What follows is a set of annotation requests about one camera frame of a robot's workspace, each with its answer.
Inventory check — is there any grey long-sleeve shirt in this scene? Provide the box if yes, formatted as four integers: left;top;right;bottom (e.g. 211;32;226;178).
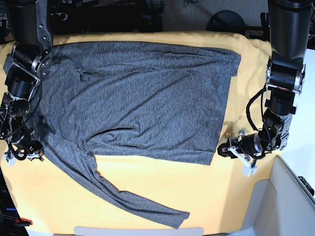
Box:
4;40;242;230

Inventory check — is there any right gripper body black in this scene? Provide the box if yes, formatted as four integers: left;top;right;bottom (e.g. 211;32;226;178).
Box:
7;128;44;151

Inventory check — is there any black round chair base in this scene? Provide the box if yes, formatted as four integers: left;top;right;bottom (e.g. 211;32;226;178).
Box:
206;10;246;35

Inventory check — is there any red black clamp left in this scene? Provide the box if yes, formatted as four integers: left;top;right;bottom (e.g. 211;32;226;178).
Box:
14;218;33;227

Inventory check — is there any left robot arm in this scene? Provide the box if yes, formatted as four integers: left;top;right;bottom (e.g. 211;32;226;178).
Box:
217;0;312;160

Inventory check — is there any yellow table cloth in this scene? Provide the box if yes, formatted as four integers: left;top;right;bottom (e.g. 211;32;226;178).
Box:
0;31;278;234

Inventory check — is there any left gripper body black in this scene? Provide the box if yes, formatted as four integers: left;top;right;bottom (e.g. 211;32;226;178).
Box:
230;134;263;157

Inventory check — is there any grey plate at edge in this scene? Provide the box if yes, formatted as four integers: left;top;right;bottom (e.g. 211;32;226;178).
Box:
74;226;204;236

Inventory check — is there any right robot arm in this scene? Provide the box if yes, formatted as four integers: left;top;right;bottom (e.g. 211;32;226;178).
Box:
0;0;53;164

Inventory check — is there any black remote control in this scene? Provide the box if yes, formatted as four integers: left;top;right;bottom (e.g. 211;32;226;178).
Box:
298;176;315;196

